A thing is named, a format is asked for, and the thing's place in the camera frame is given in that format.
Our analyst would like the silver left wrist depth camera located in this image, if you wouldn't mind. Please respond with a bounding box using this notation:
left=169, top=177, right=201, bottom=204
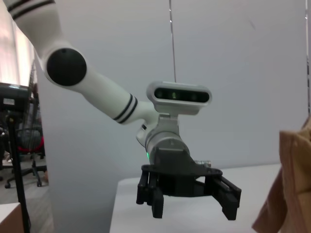
left=146, top=81, right=213, bottom=136

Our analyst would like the black cylindrical camera device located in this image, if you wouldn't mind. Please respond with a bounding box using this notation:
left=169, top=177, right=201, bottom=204
left=0, top=82, right=33, bottom=113

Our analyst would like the white low cabinet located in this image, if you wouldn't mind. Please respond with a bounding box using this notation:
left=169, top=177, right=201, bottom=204
left=0, top=202, right=24, bottom=233

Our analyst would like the black tripod stand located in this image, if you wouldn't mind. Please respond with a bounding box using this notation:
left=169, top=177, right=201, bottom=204
left=5, top=110, right=32, bottom=233

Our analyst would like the khaki canvas food bag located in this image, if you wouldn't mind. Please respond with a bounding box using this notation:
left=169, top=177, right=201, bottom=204
left=251, top=116, right=311, bottom=233

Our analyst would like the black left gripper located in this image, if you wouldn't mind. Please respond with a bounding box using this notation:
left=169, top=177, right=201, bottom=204
left=136, top=147, right=242, bottom=221

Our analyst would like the black red mesh office chair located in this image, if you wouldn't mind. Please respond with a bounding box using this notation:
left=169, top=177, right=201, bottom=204
left=4, top=127, right=49, bottom=189

